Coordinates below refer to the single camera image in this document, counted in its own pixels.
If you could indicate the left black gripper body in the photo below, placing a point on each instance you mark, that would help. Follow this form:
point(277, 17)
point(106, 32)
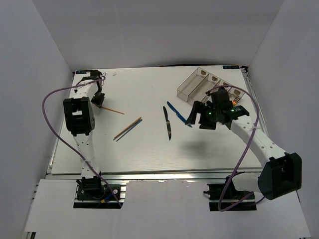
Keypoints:
point(98, 98)

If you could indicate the blue corner label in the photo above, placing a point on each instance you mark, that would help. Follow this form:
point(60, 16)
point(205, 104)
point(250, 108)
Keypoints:
point(83, 72)
point(229, 67)

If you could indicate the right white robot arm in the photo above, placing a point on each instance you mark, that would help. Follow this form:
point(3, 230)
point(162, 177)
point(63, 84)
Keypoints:
point(281, 171)

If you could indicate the right blue corner label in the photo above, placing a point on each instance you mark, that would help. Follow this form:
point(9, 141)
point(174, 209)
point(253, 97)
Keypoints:
point(229, 67)

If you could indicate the thin orange chopstick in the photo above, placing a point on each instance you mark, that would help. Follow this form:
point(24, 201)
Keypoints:
point(112, 110)

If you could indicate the clear four-compartment organizer tray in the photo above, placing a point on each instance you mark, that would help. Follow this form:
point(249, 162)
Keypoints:
point(201, 82)

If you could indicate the left blue corner label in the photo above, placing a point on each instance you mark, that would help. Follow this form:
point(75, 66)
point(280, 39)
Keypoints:
point(83, 72)

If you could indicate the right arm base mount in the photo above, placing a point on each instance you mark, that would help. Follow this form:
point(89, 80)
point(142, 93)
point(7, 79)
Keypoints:
point(214, 190)

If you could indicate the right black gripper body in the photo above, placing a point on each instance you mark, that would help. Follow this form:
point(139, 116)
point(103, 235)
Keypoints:
point(210, 117)

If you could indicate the blue knife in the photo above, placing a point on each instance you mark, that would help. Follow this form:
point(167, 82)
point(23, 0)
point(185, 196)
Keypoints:
point(178, 114)

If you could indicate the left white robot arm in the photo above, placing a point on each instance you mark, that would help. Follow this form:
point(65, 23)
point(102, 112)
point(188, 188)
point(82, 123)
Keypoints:
point(80, 120)

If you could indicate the gold fork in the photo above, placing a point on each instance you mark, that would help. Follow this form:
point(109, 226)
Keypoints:
point(236, 100)

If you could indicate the black knife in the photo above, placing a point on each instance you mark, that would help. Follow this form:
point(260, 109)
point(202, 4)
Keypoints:
point(167, 122)

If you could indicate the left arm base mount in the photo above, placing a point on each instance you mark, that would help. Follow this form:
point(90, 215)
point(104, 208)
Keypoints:
point(98, 195)

